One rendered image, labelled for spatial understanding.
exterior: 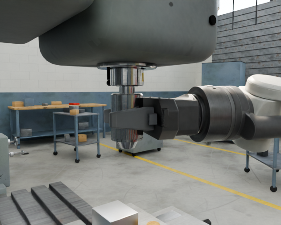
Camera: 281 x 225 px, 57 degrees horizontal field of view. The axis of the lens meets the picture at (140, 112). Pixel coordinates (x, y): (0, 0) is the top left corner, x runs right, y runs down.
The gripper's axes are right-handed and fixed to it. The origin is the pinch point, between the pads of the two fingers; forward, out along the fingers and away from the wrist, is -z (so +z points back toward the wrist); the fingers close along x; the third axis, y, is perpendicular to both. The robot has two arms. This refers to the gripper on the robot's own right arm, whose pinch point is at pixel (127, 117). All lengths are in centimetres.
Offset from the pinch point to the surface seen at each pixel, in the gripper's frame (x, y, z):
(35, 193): -53, 30, -19
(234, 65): -476, -53, 362
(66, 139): -451, 88, -9
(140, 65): 4.1, -7.0, 0.9
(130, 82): 2.4, -5.0, 0.0
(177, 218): -11.7, 23.3, 13.2
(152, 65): 3.2, -7.1, 2.9
